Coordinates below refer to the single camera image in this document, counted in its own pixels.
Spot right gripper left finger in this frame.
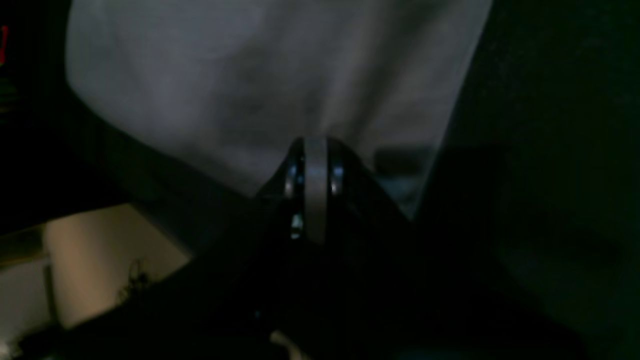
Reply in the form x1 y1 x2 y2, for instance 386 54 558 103
46 137 329 360

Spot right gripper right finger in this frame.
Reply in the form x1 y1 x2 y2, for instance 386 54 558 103
325 138 586 360

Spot grey T-shirt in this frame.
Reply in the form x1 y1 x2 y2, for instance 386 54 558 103
65 0 493 215

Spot black table cloth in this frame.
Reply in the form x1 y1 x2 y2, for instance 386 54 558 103
1 0 639 360

